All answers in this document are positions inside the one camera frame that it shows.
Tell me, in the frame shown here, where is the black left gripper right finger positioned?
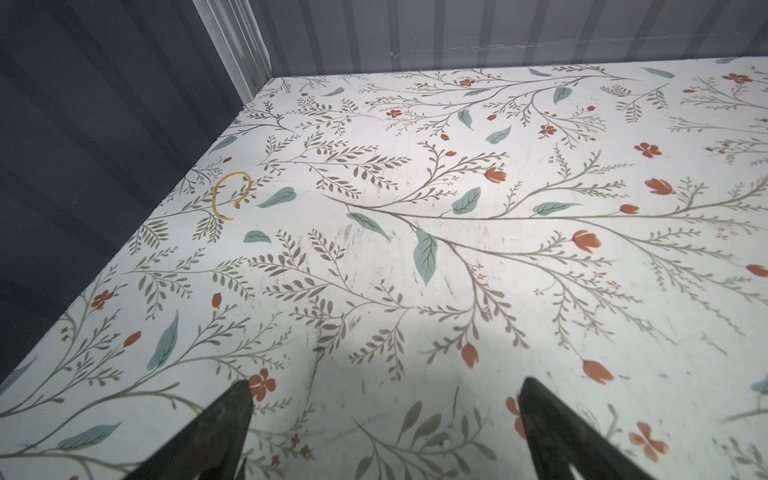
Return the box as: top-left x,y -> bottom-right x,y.
519,377 -> 652,480

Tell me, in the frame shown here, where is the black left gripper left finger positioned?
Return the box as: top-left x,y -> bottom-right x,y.
126,380 -> 253,480

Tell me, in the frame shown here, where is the yellow rubber band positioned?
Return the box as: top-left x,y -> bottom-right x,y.
211,171 -> 253,221

